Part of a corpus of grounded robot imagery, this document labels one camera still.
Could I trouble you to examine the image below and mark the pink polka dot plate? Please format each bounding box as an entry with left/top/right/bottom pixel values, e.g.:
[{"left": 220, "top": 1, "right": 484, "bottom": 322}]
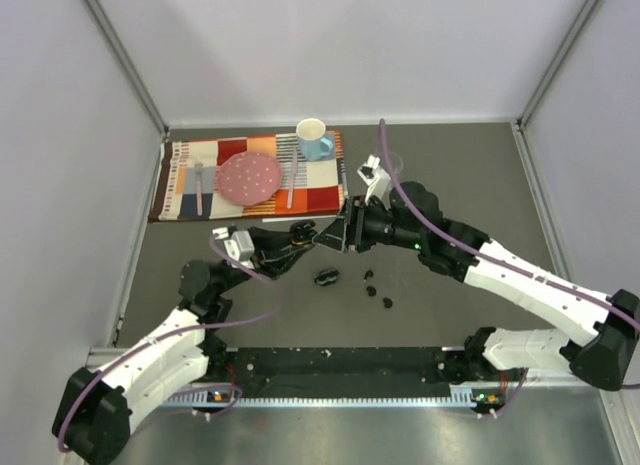
[{"left": 216, "top": 151, "right": 283, "bottom": 207}]

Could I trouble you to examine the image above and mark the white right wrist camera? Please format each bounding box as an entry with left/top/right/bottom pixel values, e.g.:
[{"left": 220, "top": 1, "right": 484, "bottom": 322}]
[{"left": 357, "top": 155, "right": 392, "bottom": 204}]

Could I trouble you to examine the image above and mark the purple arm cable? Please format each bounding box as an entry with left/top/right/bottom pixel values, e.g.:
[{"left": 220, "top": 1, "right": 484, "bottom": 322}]
[
  {"left": 377, "top": 117, "right": 640, "bottom": 391},
  {"left": 57, "top": 234, "right": 284, "bottom": 454}
]

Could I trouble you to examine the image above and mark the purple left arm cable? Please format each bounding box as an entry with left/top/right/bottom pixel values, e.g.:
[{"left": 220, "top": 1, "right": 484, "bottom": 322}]
[{"left": 57, "top": 234, "right": 284, "bottom": 454}]

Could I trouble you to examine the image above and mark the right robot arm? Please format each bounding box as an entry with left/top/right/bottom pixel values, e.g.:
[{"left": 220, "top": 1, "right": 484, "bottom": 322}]
[{"left": 314, "top": 181, "right": 639, "bottom": 391}]

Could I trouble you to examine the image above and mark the pink plastic knife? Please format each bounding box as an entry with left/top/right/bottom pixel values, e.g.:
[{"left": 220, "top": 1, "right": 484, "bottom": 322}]
[{"left": 286, "top": 146, "right": 298, "bottom": 210}]

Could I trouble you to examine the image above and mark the light blue mug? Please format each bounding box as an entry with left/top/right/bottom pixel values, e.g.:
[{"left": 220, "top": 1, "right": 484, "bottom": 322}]
[{"left": 296, "top": 118, "right": 334, "bottom": 162}]

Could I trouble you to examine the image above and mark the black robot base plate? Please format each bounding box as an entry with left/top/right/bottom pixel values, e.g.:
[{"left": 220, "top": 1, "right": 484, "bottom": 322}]
[{"left": 209, "top": 347, "right": 478, "bottom": 399}]

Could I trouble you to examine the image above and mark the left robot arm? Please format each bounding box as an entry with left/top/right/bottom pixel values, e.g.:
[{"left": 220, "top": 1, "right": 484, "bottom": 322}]
[{"left": 52, "top": 220, "right": 316, "bottom": 464}]

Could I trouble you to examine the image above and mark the clear drinking glass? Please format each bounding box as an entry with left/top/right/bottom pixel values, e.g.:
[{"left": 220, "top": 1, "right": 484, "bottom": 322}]
[{"left": 390, "top": 152, "right": 404, "bottom": 176}]

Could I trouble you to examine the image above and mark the glossy black earbud charging case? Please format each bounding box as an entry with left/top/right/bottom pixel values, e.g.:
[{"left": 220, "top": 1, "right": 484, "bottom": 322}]
[{"left": 289, "top": 220, "right": 317, "bottom": 246}]

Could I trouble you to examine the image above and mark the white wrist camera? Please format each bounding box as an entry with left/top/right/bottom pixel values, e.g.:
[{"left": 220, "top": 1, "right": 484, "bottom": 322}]
[
  {"left": 357, "top": 155, "right": 392, "bottom": 204},
  {"left": 212, "top": 227, "right": 255, "bottom": 262}
]

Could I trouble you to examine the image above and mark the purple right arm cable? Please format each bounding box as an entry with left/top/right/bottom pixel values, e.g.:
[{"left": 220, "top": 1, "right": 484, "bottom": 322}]
[{"left": 377, "top": 117, "right": 640, "bottom": 391}]

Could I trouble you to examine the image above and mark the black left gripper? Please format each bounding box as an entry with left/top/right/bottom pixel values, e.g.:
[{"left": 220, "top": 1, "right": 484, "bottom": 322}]
[{"left": 213, "top": 227, "right": 314, "bottom": 297}]

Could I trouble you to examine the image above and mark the grey slotted cable duct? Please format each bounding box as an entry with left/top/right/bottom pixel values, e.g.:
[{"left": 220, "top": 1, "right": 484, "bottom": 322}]
[{"left": 162, "top": 386, "right": 503, "bottom": 411}]

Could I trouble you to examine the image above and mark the colourful patchwork placemat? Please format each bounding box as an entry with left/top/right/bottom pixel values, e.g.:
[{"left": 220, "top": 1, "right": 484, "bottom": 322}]
[{"left": 148, "top": 130, "right": 347, "bottom": 222}]

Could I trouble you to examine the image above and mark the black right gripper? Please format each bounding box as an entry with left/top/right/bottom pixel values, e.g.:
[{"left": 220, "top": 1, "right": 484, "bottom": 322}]
[{"left": 314, "top": 195, "right": 424, "bottom": 254}]

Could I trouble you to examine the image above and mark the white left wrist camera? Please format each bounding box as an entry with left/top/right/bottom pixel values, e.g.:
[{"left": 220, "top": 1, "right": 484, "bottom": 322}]
[{"left": 212, "top": 227, "right": 255, "bottom": 262}]

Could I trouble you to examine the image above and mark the pink plastic fork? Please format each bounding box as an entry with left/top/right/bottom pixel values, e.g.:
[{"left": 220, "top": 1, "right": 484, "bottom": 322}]
[{"left": 194, "top": 155, "right": 204, "bottom": 217}]

